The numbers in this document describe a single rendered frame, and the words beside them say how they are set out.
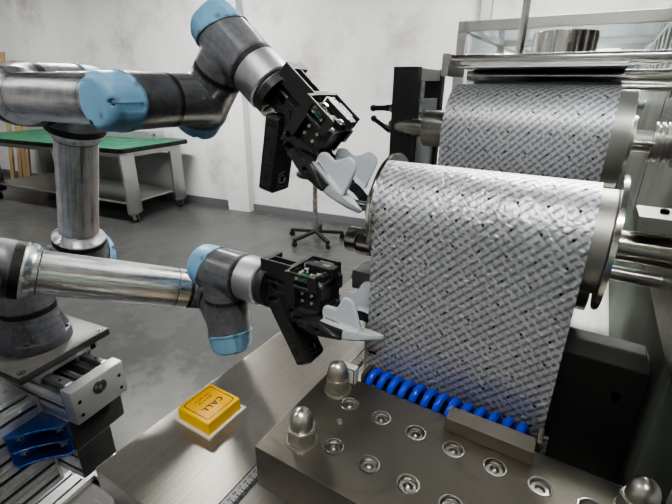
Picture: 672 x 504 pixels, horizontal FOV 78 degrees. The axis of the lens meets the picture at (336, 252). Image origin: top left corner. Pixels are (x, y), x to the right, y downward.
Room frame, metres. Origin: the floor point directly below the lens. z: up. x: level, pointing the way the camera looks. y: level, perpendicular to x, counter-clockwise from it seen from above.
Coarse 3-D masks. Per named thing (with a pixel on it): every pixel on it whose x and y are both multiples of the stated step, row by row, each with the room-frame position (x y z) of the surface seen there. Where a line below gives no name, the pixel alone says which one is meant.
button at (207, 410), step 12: (204, 396) 0.55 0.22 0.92; (216, 396) 0.55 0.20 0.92; (228, 396) 0.55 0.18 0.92; (180, 408) 0.52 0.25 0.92; (192, 408) 0.52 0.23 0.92; (204, 408) 0.52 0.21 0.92; (216, 408) 0.52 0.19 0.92; (228, 408) 0.53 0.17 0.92; (192, 420) 0.51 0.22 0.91; (204, 420) 0.50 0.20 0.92; (216, 420) 0.50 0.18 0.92; (204, 432) 0.49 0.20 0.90
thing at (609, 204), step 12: (612, 192) 0.42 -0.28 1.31; (600, 204) 0.40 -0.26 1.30; (612, 204) 0.40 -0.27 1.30; (600, 216) 0.39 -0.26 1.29; (612, 216) 0.39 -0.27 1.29; (600, 228) 0.39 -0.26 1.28; (612, 228) 0.38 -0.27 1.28; (600, 240) 0.38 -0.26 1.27; (600, 252) 0.38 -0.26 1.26; (588, 264) 0.38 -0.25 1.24; (600, 264) 0.38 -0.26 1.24; (588, 276) 0.38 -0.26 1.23; (600, 276) 0.38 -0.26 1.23; (588, 288) 0.39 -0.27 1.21
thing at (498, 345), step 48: (384, 288) 0.49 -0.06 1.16; (432, 288) 0.46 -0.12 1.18; (480, 288) 0.43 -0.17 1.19; (528, 288) 0.40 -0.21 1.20; (432, 336) 0.45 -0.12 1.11; (480, 336) 0.42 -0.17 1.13; (528, 336) 0.40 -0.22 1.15; (432, 384) 0.45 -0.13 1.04; (480, 384) 0.42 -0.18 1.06; (528, 384) 0.39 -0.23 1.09
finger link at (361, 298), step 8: (360, 288) 0.54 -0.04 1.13; (368, 288) 0.53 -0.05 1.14; (344, 296) 0.55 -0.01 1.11; (352, 296) 0.54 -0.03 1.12; (360, 296) 0.54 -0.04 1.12; (368, 296) 0.53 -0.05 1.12; (360, 304) 0.54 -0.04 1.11; (368, 304) 0.53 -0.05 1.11; (360, 312) 0.53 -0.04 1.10; (368, 312) 0.52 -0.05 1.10
